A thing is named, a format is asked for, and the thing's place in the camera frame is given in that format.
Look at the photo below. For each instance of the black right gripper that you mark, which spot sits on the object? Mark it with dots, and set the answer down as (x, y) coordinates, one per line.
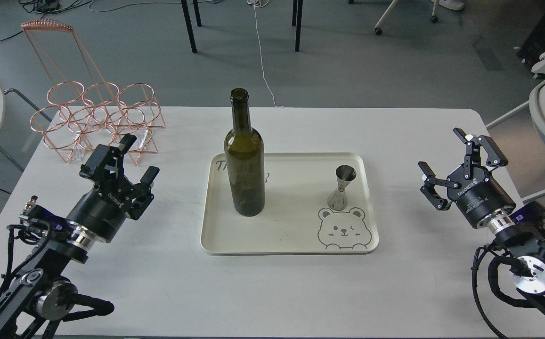
(473, 187)

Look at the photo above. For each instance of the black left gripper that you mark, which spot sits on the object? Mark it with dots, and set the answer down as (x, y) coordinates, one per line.
(113, 198)

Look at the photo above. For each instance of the dark green wine bottle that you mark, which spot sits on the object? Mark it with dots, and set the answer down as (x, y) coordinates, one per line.
(243, 147)

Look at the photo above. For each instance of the silver steel jigger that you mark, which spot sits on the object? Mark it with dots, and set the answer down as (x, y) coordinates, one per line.
(337, 200)

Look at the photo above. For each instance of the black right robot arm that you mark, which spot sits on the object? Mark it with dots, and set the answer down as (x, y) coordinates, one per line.
(516, 272)

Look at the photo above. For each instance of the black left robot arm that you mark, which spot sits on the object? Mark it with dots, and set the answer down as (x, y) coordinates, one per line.
(35, 293)

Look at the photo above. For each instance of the white chair base with casters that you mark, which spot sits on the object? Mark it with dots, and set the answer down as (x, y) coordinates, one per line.
(403, 13)

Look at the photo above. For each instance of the cream bear serving tray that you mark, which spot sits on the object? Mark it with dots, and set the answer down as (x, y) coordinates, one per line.
(296, 219)

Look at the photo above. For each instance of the rose gold wire bottle rack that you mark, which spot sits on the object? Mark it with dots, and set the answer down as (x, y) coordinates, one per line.
(84, 113)

